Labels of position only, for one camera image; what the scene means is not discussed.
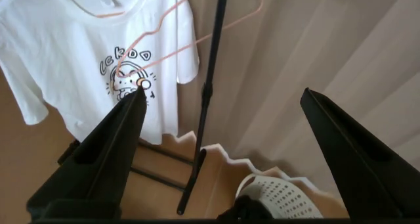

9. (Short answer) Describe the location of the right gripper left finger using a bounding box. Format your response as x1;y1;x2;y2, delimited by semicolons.
26;85;148;220

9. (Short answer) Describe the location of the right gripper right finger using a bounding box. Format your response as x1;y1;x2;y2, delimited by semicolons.
300;87;420;220

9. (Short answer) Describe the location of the white printed t-shirt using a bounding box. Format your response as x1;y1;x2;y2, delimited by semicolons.
0;0;200;145

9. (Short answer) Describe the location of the pink clothes hanger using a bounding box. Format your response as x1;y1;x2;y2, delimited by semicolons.
114;0;264;79
62;0;126;19

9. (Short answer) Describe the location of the white laundry basket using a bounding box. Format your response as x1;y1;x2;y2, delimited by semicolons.
234;174;325;220

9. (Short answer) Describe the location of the black clothes rack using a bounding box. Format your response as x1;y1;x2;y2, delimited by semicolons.
57;0;230;215

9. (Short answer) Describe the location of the beige curtain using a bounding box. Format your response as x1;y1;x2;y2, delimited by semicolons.
177;0;420;198

